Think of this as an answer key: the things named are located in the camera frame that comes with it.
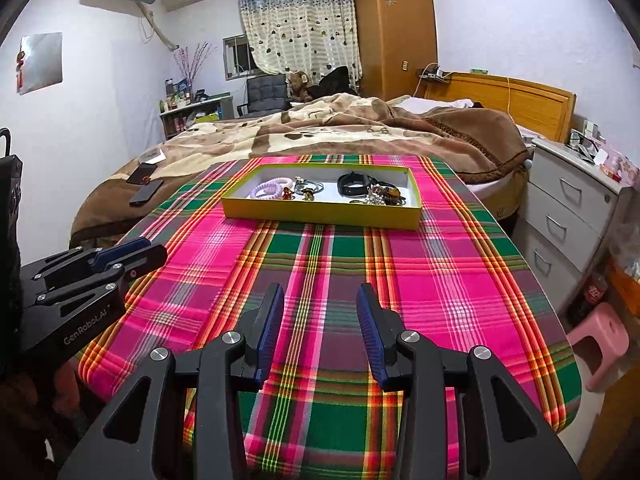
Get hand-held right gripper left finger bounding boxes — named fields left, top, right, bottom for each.
left=57, top=282, right=286, bottom=480

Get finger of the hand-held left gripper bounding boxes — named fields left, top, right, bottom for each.
left=32, top=243, right=169, bottom=311
left=30, top=237, right=153, bottom=282

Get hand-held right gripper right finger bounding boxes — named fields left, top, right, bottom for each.
left=356, top=282, right=583, bottom=480

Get yellow cardboard box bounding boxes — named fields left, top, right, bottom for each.
left=221, top=162, right=425, bottom=231

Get white spiral hair tie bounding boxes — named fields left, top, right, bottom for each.
left=250, top=178, right=284, bottom=202

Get gold spiky bracelet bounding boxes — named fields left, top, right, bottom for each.
left=350, top=187, right=383, bottom=206

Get black wristband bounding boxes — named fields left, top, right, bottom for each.
left=338, top=172, right=373, bottom=197

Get silver bangle with charm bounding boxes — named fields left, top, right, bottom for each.
left=294, top=176, right=326, bottom=196

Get person's left hand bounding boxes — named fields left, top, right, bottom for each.
left=47, top=367, right=88, bottom=418

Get black phone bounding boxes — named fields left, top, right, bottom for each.
left=130, top=178, right=165, bottom=207

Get pink green plaid tablecloth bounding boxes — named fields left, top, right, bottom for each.
left=77, top=154, right=583, bottom=480

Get phone with red charm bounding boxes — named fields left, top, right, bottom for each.
left=126, top=162, right=157, bottom=185

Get white shelf with bottles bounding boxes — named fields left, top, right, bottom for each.
left=159, top=91, right=235, bottom=141

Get brown paw print blanket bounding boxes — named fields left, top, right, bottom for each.
left=70, top=92, right=531, bottom=248

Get purple flower branches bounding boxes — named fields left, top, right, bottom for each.
left=172, top=42, right=217, bottom=86

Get black chair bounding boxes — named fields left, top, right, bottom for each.
left=237, top=74, right=292, bottom=118

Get window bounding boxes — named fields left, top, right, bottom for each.
left=222, top=35, right=258, bottom=81

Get air conditioner pipe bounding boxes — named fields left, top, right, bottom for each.
left=137, top=2, right=180, bottom=52

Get red label soda bottle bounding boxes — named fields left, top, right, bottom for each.
left=575, top=272, right=608, bottom=321

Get pink plastic stool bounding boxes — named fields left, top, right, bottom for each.
left=567, top=302, right=630, bottom=393

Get brown teddy bear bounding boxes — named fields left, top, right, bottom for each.
left=286, top=70, right=313, bottom=103

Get white nightstand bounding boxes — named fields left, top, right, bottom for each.
left=515, top=137, right=633, bottom=311

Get white pillow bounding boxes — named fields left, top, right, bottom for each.
left=400, top=96, right=473, bottom=116

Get black clothing pile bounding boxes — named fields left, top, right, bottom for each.
left=307, top=66, right=358, bottom=102

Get power strip with chargers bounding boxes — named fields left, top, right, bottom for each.
left=417, top=65, right=453, bottom=84

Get heart pattern curtain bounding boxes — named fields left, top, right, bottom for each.
left=237, top=0, right=363, bottom=93

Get black eyeglasses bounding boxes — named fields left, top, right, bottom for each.
left=570, top=130, right=598, bottom=156

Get wooden bed headboard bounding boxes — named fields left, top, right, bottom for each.
left=425, top=71, right=577, bottom=143

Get pink box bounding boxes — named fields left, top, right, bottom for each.
left=602, top=152, right=638, bottom=183

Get wooden wardrobe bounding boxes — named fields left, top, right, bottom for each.
left=354, top=0, right=438, bottom=102

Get silver wall poster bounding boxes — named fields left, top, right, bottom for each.
left=17, top=32, right=64, bottom=95

